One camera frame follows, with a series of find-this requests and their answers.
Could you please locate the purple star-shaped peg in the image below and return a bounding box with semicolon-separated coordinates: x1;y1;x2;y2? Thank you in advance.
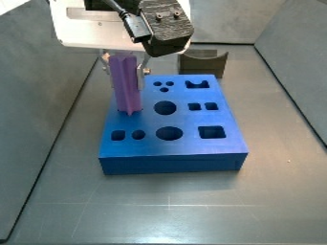
109;53;142;115

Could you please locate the black curved holder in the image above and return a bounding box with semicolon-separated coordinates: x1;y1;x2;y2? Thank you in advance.
178;50;229;78

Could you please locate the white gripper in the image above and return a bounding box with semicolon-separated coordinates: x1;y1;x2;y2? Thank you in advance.
47;0;194;92

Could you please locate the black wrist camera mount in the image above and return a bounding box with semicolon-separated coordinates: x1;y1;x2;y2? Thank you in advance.
83;0;195;58

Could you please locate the blue foam shape board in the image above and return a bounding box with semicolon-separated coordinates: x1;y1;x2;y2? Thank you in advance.
99;75;249;175

